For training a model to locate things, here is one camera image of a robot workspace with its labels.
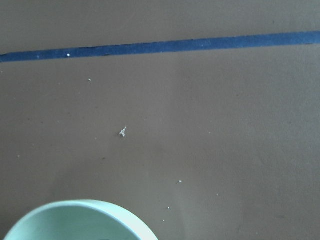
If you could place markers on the green bowl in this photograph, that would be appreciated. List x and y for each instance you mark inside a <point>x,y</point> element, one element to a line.
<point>81,219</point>

